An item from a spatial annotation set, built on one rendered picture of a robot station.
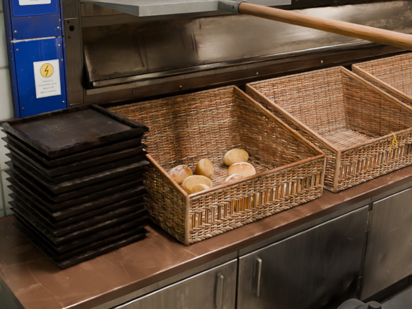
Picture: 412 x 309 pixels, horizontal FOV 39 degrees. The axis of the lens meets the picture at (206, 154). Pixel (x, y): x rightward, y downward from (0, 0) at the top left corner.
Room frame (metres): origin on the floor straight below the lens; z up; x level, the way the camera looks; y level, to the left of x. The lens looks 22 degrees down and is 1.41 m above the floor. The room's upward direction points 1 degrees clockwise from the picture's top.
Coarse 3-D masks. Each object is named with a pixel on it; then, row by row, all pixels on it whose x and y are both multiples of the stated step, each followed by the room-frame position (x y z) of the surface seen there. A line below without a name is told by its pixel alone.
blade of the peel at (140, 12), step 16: (96, 0) 1.81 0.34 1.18; (112, 0) 1.82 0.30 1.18; (128, 0) 1.83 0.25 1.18; (144, 0) 1.84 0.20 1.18; (160, 0) 1.85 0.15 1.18; (176, 0) 1.86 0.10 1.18; (192, 0) 1.88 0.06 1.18; (208, 0) 1.89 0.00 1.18; (256, 0) 1.79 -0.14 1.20; (272, 0) 1.83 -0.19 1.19; (288, 0) 1.87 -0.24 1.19; (144, 16) 1.55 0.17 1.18
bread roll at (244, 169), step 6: (240, 162) 1.85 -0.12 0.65; (246, 162) 1.86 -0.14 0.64; (234, 168) 1.83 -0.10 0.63; (240, 168) 1.83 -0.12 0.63; (246, 168) 1.83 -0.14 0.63; (252, 168) 1.84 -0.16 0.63; (228, 174) 1.83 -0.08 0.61; (240, 174) 1.82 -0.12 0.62; (246, 174) 1.82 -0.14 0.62; (252, 174) 1.83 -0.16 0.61
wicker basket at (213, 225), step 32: (192, 96) 1.97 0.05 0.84; (224, 96) 2.06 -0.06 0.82; (160, 128) 1.87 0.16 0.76; (192, 128) 1.94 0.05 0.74; (224, 128) 2.02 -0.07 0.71; (256, 128) 1.99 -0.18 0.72; (288, 128) 1.86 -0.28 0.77; (160, 160) 1.83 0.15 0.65; (192, 160) 1.91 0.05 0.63; (256, 160) 1.98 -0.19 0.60; (288, 160) 1.86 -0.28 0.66; (320, 160) 1.71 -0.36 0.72; (224, 192) 1.48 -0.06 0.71; (256, 192) 1.55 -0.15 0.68; (288, 192) 1.64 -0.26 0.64; (320, 192) 1.73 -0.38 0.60; (160, 224) 1.50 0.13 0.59; (192, 224) 1.41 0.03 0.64; (224, 224) 1.48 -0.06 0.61
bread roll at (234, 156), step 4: (228, 152) 1.94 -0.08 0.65; (232, 152) 1.94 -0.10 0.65; (236, 152) 1.95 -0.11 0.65; (240, 152) 1.95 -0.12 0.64; (244, 152) 1.96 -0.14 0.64; (224, 156) 1.93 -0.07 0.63; (228, 156) 1.92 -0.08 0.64; (232, 156) 1.93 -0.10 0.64; (236, 156) 1.94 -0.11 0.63; (240, 156) 1.94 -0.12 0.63; (244, 156) 1.95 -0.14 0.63; (224, 160) 1.92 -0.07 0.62; (228, 160) 1.92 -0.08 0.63; (232, 160) 1.92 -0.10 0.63; (236, 160) 1.93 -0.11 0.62; (240, 160) 1.93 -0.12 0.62; (244, 160) 1.94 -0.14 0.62; (228, 164) 1.92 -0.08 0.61
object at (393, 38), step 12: (240, 12) 1.63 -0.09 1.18; (252, 12) 1.58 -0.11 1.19; (264, 12) 1.54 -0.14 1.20; (276, 12) 1.51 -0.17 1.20; (288, 12) 1.49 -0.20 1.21; (300, 24) 1.44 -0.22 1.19; (312, 24) 1.41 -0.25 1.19; (324, 24) 1.38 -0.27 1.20; (336, 24) 1.35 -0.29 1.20; (348, 24) 1.33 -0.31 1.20; (348, 36) 1.33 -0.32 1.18; (360, 36) 1.29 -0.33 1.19; (372, 36) 1.27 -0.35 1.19; (384, 36) 1.24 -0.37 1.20; (396, 36) 1.22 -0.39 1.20; (408, 36) 1.20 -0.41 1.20; (408, 48) 1.20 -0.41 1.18
